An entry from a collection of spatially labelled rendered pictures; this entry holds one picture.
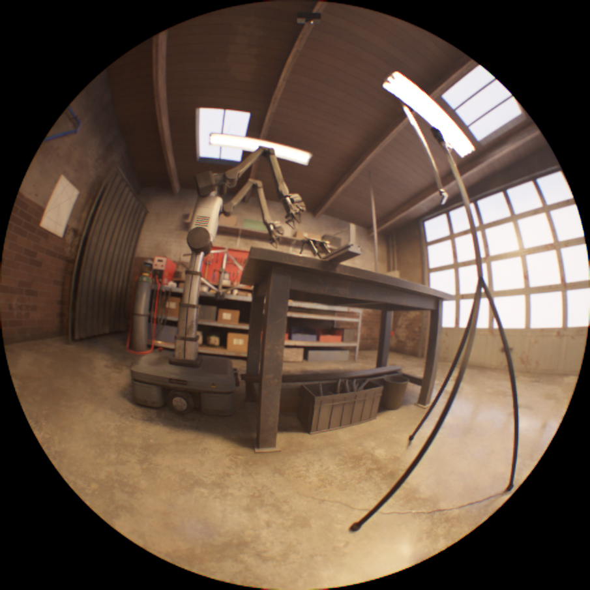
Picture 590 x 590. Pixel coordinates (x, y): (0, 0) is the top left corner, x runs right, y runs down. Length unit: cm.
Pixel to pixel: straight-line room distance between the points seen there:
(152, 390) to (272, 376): 72
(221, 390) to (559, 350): 374
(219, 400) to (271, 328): 58
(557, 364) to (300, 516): 331
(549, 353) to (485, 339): 119
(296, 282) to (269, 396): 49
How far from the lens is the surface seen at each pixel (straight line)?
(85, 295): 272
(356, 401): 119
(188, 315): 124
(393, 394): 147
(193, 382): 111
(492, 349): 348
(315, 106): 261
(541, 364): 344
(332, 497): 82
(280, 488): 82
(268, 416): 87
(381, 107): 270
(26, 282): 261
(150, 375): 118
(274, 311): 75
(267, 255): 71
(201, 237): 127
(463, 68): 271
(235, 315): 246
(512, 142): 364
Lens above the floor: 65
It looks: 6 degrees up
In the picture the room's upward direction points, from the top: 5 degrees clockwise
